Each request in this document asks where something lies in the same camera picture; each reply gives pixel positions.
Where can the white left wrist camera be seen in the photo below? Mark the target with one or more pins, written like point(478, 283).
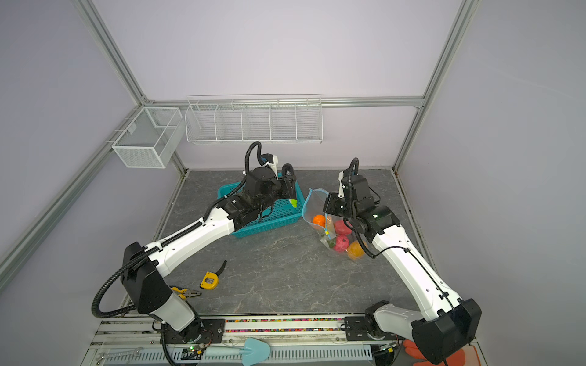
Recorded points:
point(270, 161)

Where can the teal plastic basket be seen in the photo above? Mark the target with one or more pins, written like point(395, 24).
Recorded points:
point(282, 213)

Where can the dark thin eggplant toy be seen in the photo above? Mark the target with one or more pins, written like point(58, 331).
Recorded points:
point(288, 180)

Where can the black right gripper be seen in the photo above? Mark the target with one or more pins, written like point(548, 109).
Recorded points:
point(333, 200)

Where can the white wire wall rack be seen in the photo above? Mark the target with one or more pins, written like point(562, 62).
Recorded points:
point(293, 118)

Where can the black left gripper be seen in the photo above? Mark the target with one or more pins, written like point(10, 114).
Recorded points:
point(288, 189)

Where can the silver wrench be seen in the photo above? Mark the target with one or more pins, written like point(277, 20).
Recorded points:
point(126, 356)

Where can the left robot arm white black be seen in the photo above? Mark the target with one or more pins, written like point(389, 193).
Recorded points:
point(145, 268)

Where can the red pepper toy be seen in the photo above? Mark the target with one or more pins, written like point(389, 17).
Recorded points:
point(342, 229)

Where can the orange gloved hand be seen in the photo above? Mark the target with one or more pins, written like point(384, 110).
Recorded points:
point(467, 356)

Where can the yellow tape measure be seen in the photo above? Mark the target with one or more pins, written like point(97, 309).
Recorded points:
point(211, 279)

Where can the clear zip top bag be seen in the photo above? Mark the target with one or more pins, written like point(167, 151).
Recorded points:
point(313, 205)

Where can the white mesh wall box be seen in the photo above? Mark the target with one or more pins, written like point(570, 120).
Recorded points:
point(151, 138)

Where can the small orange toy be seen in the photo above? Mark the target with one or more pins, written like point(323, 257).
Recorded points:
point(319, 220)

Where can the yellow handled pliers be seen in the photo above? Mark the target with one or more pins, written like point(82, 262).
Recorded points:
point(185, 293)

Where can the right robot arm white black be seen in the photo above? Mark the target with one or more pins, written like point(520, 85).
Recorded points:
point(445, 322)

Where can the teal silicone spatula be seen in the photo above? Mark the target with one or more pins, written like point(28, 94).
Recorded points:
point(252, 352)

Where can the pink dragon fruit toy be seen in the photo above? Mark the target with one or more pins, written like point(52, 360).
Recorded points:
point(341, 244)

